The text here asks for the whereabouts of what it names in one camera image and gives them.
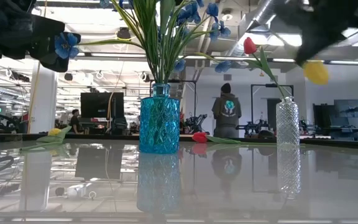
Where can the background black robot arm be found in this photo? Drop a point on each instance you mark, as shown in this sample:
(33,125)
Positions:
(196,123)

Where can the black monitor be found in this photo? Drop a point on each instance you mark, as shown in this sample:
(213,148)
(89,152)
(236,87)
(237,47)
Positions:
(101,105)

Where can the background robot workstation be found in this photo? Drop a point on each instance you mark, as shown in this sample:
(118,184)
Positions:
(350,118)

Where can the seated person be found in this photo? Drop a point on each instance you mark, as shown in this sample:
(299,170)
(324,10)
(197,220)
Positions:
(76,121)

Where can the silver ventilation duct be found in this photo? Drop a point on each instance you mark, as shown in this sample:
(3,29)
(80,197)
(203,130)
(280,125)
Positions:
(256,21)

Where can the red artificial tulip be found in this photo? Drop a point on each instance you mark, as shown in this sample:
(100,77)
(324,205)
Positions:
(250,45)
(199,137)

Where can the clear textured glass vase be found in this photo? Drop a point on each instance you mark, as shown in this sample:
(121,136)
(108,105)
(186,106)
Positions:
(287,124)

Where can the standing person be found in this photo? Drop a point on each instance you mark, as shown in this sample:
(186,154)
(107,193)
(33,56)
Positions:
(227,115)

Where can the blue glass vase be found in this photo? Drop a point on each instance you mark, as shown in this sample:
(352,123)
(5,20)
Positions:
(159,121)

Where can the white pillar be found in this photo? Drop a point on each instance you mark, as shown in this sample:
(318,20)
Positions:
(43,99)

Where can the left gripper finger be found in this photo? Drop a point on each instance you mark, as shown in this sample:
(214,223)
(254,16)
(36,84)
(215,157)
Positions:
(43,51)
(47,28)

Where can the blue artificial flower bunch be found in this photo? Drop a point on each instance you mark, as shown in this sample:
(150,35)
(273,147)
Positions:
(160,46)

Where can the black ceiling camera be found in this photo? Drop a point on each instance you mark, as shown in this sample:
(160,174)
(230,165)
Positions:
(124,33)

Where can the black aluminium table frame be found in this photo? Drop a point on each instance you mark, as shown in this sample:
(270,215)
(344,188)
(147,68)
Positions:
(337,143)

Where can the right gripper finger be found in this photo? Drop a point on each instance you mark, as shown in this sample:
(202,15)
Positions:
(317,46)

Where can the yellow artificial tulip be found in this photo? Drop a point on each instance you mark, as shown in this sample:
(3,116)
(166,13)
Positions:
(316,73)
(54,132)

